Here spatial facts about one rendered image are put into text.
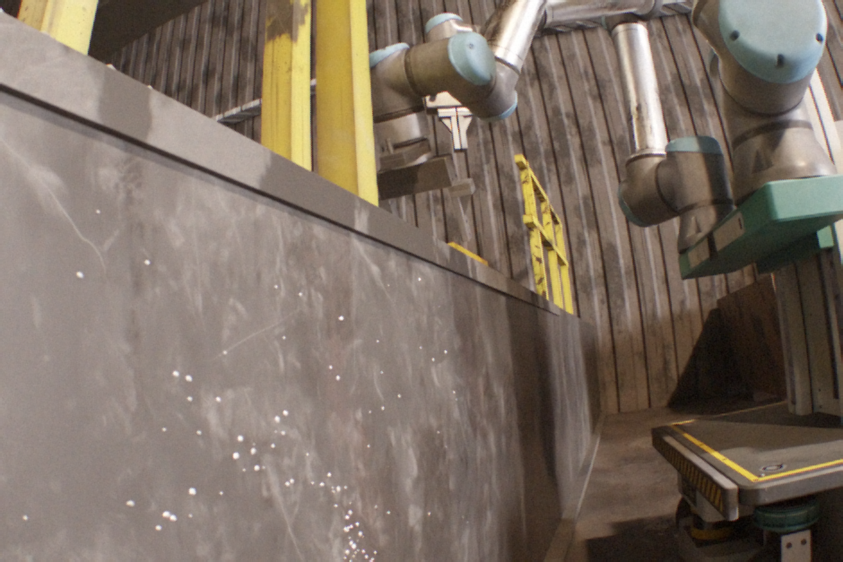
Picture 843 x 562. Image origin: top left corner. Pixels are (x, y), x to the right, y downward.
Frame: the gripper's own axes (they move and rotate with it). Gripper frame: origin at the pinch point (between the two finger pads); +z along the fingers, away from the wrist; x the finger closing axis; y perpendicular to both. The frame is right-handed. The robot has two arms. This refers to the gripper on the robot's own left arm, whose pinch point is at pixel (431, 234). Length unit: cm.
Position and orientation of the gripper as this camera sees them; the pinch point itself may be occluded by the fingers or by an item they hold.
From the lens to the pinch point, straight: 100.5
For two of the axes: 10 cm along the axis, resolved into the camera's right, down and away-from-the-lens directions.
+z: 2.5, 9.1, 3.2
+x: -9.4, 1.5, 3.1
